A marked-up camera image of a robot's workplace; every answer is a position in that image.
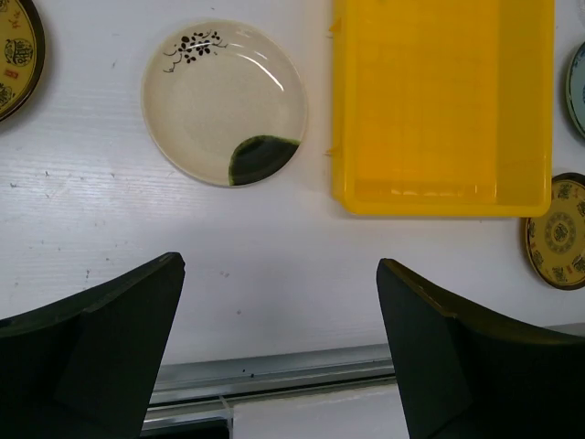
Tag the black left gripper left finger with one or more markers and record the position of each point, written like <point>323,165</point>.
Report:
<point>85,366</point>

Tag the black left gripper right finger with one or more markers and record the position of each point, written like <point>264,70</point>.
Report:
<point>465,371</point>

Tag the yellow ornate plate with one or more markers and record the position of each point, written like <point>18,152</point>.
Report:
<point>555,241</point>
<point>23,52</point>

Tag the cream plate black floral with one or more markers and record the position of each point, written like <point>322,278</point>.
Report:
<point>224,103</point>

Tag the blue white patterned plate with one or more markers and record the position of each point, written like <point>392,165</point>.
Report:
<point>574,89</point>

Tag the yellow plastic bin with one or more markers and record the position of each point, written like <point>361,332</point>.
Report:
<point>443,108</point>

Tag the aluminium table rail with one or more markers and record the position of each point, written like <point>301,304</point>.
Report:
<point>191,396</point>

